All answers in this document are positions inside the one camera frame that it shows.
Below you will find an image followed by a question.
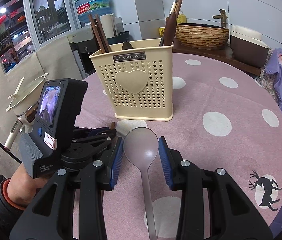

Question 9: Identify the black camera unit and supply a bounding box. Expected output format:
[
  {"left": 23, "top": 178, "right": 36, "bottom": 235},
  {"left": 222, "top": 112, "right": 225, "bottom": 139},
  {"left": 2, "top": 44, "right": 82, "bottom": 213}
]
[{"left": 19, "top": 78, "right": 88, "bottom": 178}]

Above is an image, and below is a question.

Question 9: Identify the dark wooden chopstick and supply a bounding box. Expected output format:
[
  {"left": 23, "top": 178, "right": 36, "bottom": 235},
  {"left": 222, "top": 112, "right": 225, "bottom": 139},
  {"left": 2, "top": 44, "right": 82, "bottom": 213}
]
[{"left": 174, "top": 0, "right": 183, "bottom": 19}]

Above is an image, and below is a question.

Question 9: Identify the brown white rice cooker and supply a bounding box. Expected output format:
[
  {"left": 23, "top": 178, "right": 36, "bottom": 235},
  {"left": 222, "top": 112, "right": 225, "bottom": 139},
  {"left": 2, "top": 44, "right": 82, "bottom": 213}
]
[{"left": 230, "top": 25, "right": 270, "bottom": 68}]

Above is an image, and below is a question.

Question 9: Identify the black gold chopstick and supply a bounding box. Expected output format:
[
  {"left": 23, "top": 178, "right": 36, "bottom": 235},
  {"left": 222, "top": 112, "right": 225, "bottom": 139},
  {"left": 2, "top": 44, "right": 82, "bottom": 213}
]
[{"left": 159, "top": 0, "right": 178, "bottom": 47}]

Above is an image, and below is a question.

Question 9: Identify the dark wooden counter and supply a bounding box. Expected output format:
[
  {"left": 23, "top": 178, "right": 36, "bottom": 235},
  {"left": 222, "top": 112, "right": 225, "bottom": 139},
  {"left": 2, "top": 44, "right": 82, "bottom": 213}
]
[{"left": 173, "top": 38, "right": 261, "bottom": 76}]

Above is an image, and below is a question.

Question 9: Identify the woven basin sink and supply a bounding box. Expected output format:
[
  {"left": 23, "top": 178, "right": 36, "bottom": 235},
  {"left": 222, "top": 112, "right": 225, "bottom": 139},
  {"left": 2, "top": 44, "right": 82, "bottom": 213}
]
[{"left": 176, "top": 23, "right": 229, "bottom": 50}]

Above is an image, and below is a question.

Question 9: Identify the water dispenser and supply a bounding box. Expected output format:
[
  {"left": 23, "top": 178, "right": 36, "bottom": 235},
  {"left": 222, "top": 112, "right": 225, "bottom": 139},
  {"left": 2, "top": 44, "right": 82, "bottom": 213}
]
[{"left": 67, "top": 25, "right": 100, "bottom": 79}]

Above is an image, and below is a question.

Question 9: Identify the yellow soap bottle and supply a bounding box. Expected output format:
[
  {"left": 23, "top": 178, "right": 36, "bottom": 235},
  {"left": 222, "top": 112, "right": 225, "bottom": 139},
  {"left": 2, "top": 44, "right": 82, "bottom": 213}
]
[{"left": 177, "top": 11, "right": 187, "bottom": 24}]

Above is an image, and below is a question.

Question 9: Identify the translucent plastic spoon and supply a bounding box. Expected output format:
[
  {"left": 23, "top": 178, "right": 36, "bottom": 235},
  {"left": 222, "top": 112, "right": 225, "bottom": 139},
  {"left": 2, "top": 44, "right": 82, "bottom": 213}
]
[{"left": 123, "top": 127, "right": 158, "bottom": 239}]

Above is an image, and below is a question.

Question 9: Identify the brown wooden chopstick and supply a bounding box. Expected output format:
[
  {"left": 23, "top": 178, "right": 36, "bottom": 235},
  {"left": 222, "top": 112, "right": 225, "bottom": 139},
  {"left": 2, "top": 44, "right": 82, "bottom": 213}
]
[
  {"left": 95, "top": 14, "right": 112, "bottom": 53},
  {"left": 88, "top": 14, "right": 108, "bottom": 53}
]

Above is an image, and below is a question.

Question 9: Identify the beige plastic utensil holder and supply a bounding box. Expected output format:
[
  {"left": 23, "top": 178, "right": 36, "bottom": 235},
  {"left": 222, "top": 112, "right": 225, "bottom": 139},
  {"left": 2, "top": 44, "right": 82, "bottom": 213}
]
[{"left": 89, "top": 38, "right": 174, "bottom": 121}]

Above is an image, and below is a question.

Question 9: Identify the person left hand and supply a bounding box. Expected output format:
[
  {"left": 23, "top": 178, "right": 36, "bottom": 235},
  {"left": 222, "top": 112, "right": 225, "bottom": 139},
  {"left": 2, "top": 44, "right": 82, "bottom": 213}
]
[{"left": 6, "top": 164, "right": 49, "bottom": 206}]

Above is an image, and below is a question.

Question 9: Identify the pink polka dot tablecloth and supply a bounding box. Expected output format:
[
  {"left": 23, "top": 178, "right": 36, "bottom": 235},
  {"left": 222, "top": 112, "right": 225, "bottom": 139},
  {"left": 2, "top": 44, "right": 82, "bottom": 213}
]
[{"left": 76, "top": 53, "right": 282, "bottom": 239}]

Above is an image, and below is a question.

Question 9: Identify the brass faucet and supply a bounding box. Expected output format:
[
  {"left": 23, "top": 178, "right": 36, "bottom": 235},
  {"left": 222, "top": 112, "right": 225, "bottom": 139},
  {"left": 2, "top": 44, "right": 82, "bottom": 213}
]
[{"left": 213, "top": 9, "right": 228, "bottom": 28}]

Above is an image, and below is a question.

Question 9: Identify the steel spoon brown handle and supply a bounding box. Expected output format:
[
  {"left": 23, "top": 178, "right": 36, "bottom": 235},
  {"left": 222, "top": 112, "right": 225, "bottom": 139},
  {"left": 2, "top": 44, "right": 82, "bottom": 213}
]
[{"left": 163, "top": 12, "right": 177, "bottom": 46}]

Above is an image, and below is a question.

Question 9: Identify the cream cooking pot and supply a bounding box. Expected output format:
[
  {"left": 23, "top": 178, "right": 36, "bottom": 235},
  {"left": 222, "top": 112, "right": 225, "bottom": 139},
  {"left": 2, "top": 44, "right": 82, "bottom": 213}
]
[{"left": 4, "top": 73, "right": 49, "bottom": 150}]

